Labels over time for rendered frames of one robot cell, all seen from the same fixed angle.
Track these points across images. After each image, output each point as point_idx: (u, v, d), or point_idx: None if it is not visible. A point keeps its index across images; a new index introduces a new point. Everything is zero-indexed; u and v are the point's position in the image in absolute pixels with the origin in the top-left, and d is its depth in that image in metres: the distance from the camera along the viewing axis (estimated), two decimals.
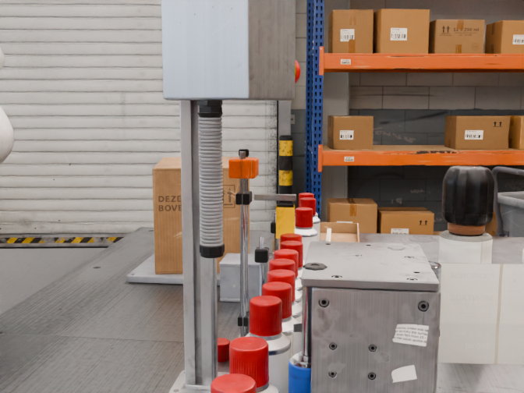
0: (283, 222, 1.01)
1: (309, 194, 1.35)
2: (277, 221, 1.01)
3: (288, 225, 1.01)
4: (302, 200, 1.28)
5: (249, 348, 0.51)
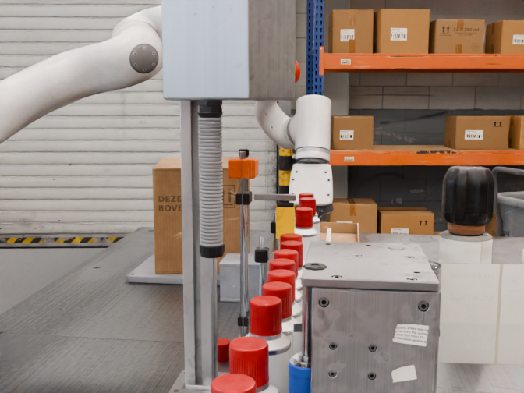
0: (283, 222, 1.01)
1: (309, 194, 1.35)
2: (277, 221, 1.01)
3: (288, 225, 1.01)
4: (302, 200, 1.28)
5: (249, 348, 0.51)
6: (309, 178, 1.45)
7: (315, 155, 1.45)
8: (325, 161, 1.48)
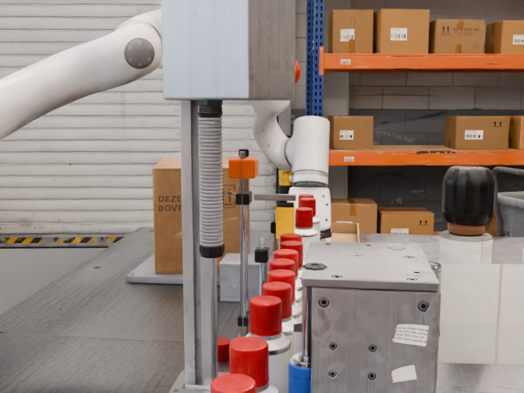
0: (283, 222, 1.01)
1: (309, 195, 1.34)
2: (277, 221, 1.01)
3: (288, 225, 1.01)
4: (302, 200, 1.28)
5: (249, 348, 0.51)
6: None
7: (313, 178, 1.40)
8: (323, 184, 1.43)
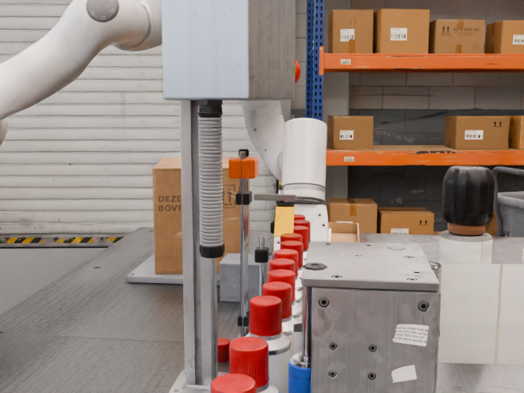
0: (282, 221, 0.99)
1: (299, 217, 1.09)
2: (276, 219, 1.00)
3: (288, 224, 0.99)
4: (297, 224, 1.04)
5: (249, 348, 0.51)
6: None
7: (306, 194, 1.16)
8: (319, 200, 1.19)
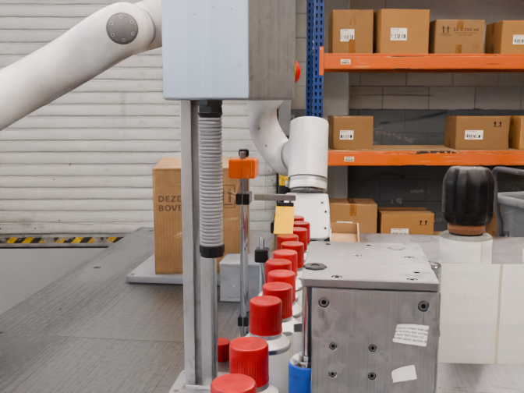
0: (282, 219, 0.99)
1: (297, 217, 1.08)
2: (276, 217, 0.99)
3: (287, 222, 0.98)
4: (298, 225, 1.03)
5: (249, 348, 0.51)
6: (304, 209, 1.31)
7: (310, 184, 1.30)
8: (322, 189, 1.33)
